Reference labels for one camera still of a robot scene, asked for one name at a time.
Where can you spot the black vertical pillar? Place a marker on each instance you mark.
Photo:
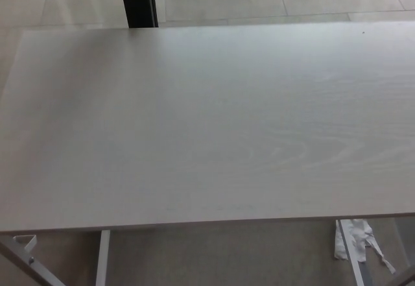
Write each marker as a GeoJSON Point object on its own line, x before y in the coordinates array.
{"type": "Point", "coordinates": [139, 0]}

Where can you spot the white straight table leg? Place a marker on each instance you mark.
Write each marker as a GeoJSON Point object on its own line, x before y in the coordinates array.
{"type": "Point", "coordinates": [103, 258]}

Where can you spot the torn white paper scrap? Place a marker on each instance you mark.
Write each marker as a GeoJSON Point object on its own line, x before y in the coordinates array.
{"type": "Point", "coordinates": [358, 237]}

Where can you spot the white slanted table leg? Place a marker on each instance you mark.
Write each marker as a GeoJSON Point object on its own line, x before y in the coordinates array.
{"type": "Point", "coordinates": [353, 257]}

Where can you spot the grey diagonal table brace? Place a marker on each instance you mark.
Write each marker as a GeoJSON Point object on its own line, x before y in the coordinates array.
{"type": "Point", "coordinates": [29, 268]}

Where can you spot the white metal hook bracket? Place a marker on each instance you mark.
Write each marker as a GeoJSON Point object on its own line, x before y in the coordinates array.
{"type": "Point", "coordinates": [24, 240]}

